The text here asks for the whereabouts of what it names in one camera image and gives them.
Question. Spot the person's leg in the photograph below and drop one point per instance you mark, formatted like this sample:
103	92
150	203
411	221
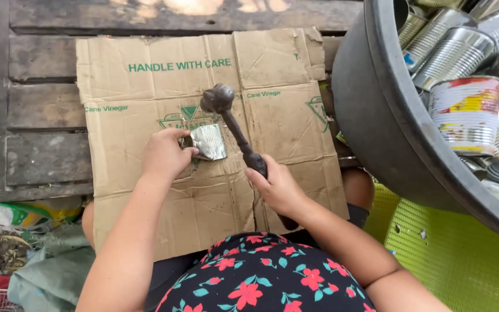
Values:
88	223
357	188

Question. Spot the tin can with colourful label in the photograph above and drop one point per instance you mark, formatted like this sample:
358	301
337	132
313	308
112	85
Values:
466	115

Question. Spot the heap of silver tin cans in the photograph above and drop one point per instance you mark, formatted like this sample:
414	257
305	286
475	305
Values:
453	47

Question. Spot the grey-green cloth sack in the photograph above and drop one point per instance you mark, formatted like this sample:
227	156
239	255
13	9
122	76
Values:
50	273

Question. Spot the person's left leg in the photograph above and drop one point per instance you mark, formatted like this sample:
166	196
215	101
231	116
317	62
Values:
88	223

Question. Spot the person's left hand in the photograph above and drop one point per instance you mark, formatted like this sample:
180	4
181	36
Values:
163	156

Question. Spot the lime green plastic mat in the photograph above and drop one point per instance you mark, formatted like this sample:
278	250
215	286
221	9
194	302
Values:
448	268

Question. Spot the weathered wooden pallet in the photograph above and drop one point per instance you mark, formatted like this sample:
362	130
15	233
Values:
41	108

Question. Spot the black floral dress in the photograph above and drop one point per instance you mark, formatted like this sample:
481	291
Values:
267	277

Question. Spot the person's right hand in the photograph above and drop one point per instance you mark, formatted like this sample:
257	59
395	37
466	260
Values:
282	190

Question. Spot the black plastic basin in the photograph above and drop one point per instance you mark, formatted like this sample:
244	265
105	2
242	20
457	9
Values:
375	121

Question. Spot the dark metal hammer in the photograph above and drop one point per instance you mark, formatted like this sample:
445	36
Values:
233	128

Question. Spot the brown cardboard sheet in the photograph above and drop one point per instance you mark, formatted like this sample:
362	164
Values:
154	91

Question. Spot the person's right leg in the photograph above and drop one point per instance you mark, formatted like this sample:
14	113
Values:
357	188

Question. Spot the silver tin can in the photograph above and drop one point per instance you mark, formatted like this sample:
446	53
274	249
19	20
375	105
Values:
209	142

